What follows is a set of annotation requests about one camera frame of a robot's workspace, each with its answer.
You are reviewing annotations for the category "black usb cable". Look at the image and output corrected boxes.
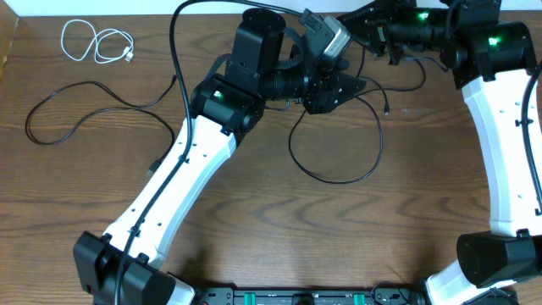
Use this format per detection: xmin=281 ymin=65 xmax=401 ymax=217
xmin=24 ymin=75 xmax=178 ymax=177

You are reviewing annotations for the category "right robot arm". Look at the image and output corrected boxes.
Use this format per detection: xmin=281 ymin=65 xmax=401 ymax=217
xmin=340 ymin=0 xmax=541 ymax=304

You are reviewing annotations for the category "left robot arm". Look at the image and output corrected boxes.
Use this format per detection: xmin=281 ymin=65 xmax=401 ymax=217
xmin=73 ymin=4 xmax=365 ymax=304

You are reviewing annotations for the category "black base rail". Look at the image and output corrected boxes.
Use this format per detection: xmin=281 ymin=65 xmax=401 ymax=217
xmin=191 ymin=286 xmax=429 ymax=305

